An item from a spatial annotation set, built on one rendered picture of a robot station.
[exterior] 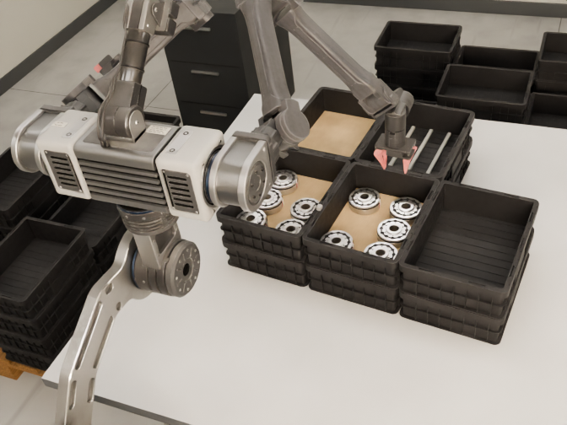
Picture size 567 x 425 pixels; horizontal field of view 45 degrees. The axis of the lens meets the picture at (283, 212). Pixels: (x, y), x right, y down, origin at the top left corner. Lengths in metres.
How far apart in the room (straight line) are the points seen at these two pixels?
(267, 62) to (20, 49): 3.92
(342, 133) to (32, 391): 1.66
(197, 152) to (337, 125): 1.32
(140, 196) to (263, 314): 0.78
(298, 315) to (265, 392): 0.28
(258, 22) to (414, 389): 1.04
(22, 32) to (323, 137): 3.25
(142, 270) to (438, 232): 0.95
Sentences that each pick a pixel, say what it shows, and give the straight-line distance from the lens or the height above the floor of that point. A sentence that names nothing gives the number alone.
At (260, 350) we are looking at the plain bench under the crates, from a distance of 2.05.
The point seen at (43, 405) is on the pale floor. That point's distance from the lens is 3.06.
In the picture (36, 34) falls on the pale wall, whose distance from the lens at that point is 5.51.
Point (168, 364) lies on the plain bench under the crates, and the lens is 2.08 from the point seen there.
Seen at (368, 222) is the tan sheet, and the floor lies 0.83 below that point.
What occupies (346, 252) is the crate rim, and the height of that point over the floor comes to 0.92.
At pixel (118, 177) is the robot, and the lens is 1.48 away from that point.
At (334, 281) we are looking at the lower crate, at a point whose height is 0.77.
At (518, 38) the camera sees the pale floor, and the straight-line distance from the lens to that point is 5.01.
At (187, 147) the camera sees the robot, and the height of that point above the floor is 1.53.
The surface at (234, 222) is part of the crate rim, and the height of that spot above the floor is 0.93.
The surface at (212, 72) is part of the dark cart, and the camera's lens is 3.64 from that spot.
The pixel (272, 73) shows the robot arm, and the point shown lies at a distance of 1.59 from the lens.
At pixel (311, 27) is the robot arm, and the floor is 1.52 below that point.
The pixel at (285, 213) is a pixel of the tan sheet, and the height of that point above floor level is 0.83.
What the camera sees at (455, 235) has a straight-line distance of 2.16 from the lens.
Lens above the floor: 2.31
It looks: 41 degrees down
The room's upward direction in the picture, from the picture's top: 8 degrees counter-clockwise
